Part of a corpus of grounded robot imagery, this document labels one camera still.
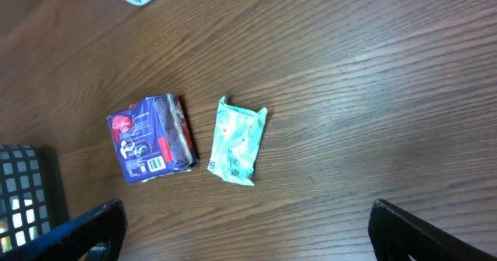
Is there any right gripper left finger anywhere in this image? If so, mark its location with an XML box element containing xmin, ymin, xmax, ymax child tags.
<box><xmin>1</xmin><ymin>199</ymin><xmax>127</xmax><ymax>261</ymax></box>

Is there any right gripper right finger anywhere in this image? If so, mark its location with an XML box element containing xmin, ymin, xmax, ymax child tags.
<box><xmin>368</xmin><ymin>199</ymin><xmax>496</xmax><ymax>261</ymax></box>

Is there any purple sanitary pad pack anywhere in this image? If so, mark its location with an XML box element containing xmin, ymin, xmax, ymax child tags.
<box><xmin>106</xmin><ymin>93</ymin><xmax>199</xmax><ymax>184</ymax></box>

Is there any teal wet wipes pack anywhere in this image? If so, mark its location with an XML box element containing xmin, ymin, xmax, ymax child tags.
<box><xmin>207</xmin><ymin>96</ymin><xmax>268</xmax><ymax>186</ymax></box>

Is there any grey plastic mesh basket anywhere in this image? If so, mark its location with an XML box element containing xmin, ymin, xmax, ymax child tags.
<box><xmin>1</xmin><ymin>144</ymin><xmax>69</xmax><ymax>255</ymax></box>

